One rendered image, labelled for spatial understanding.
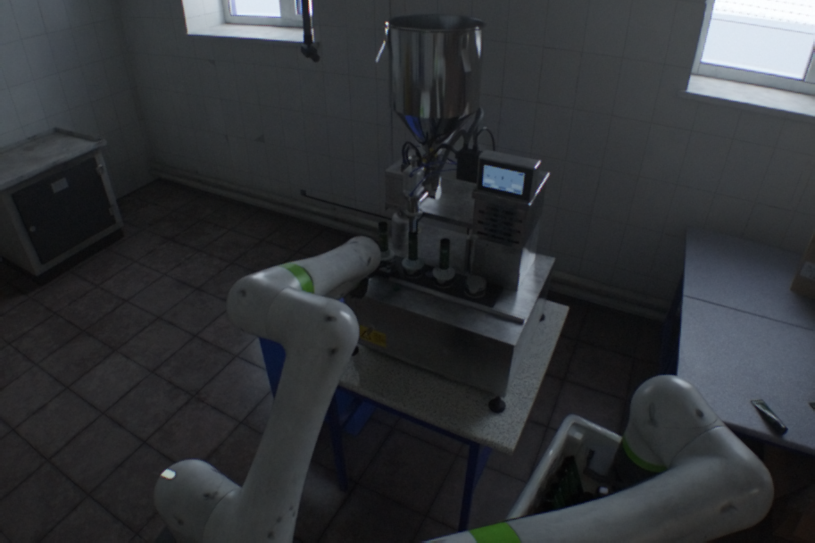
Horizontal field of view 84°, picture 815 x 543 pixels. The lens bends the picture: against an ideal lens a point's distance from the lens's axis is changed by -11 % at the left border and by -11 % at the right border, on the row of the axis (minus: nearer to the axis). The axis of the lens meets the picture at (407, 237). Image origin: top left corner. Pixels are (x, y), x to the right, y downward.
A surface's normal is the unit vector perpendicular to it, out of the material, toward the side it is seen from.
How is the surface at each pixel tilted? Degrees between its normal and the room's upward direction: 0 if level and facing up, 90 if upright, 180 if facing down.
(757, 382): 0
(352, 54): 90
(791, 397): 0
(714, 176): 90
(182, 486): 4
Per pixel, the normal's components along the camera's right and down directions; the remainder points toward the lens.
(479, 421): 0.00, -0.84
